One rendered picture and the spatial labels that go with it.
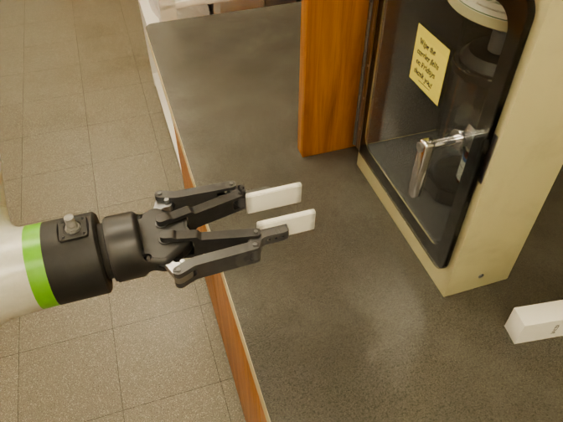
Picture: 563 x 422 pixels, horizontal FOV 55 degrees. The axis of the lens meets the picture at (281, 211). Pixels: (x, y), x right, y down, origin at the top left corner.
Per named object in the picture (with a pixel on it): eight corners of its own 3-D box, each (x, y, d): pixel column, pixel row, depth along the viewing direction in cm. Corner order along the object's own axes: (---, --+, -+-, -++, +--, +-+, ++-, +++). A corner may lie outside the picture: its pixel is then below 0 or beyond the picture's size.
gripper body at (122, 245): (103, 258, 54) (193, 237, 56) (95, 201, 60) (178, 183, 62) (118, 301, 60) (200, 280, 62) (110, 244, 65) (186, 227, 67)
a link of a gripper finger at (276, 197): (247, 214, 66) (245, 210, 66) (301, 202, 68) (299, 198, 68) (246, 197, 64) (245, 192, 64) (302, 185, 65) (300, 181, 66)
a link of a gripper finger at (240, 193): (163, 247, 63) (158, 239, 64) (247, 212, 67) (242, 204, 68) (158, 224, 60) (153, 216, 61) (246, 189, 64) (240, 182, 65)
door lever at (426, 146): (448, 194, 70) (438, 181, 72) (467, 136, 63) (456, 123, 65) (411, 203, 69) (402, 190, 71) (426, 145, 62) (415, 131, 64)
